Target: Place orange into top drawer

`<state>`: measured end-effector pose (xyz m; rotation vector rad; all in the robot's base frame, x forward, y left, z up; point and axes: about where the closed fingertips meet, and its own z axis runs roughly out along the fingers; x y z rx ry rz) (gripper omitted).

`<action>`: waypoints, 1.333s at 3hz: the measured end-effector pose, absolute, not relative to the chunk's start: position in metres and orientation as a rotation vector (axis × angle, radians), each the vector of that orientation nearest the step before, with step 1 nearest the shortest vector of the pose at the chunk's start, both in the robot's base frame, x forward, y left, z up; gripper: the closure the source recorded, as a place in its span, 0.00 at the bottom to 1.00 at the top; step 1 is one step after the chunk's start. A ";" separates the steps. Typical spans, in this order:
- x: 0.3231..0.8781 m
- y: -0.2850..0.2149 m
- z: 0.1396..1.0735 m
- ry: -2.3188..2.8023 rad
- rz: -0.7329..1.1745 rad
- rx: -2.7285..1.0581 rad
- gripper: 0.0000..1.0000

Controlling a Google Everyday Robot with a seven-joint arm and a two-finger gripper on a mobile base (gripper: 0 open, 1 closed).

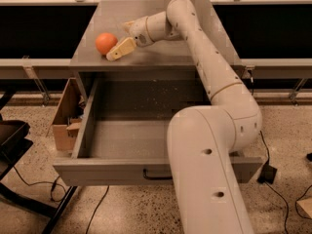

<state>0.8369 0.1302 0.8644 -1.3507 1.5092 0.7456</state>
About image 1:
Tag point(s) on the cardboard box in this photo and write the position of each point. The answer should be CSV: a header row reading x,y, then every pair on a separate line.
x,y
67,121

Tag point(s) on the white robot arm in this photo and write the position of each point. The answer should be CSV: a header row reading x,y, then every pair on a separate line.
x,y
200,138

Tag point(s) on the orange fruit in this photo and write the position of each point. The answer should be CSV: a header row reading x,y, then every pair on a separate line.
x,y
105,42

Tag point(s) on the open grey top drawer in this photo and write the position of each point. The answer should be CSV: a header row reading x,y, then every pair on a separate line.
x,y
124,130

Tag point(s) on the black drawer handle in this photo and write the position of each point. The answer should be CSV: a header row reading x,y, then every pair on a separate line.
x,y
148,177

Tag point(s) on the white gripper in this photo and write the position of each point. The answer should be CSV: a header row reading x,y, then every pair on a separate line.
x,y
138,32

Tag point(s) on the black stand frame left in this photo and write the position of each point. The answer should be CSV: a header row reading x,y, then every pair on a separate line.
x,y
33,175

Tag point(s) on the black power adapter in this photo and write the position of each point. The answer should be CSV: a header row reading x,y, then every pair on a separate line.
x,y
267,174

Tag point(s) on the grey drawer cabinet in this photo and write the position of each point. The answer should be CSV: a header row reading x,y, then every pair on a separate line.
x,y
158,34

